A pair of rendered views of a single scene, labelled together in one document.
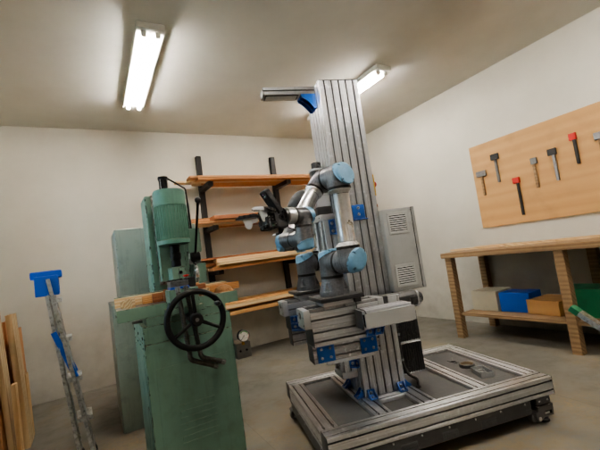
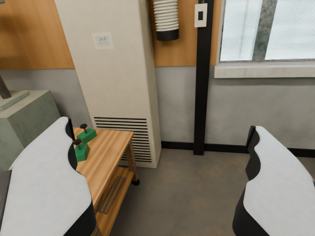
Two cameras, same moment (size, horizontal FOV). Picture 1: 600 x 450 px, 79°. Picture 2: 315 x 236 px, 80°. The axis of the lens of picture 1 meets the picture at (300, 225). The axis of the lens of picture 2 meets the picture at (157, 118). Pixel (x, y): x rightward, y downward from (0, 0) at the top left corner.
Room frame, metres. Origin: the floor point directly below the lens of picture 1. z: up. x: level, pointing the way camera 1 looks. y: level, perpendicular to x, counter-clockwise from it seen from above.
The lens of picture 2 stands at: (1.50, 0.13, 1.30)
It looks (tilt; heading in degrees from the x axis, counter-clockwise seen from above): 31 degrees down; 133
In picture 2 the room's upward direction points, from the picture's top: 5 degrees counter-clockwise
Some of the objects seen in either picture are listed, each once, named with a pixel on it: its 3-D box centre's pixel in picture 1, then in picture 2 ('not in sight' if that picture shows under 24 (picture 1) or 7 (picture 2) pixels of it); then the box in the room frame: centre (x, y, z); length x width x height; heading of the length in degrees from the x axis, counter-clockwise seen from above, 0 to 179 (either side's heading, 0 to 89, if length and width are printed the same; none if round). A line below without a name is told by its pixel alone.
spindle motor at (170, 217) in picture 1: (170, 218); not in sight; (2.06, 0.71, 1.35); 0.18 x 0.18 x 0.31
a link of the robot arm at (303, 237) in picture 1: (302, 237); not in sight; (1.64, 0.00, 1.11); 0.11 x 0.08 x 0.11; 41
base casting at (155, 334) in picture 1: (179, 321); not in sight; (2.16, 0.77, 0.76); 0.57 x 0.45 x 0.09; 29
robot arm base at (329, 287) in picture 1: (333, 284); not in sight; (1.90, -0.13, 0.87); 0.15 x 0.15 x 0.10
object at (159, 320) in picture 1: (184, 312); not in sight; (2.00, 0.69, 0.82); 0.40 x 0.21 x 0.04; 119
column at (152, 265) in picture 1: (166, 254); not in sight; (2.31, 0.86, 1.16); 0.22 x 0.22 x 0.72; 29
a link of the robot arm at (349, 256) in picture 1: (343, 217); not in sight; (1.79, -0.21, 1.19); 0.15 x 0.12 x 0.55; 41
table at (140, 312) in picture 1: (179, 304); not in sight; (1.95, 0.68, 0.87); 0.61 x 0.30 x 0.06; 119
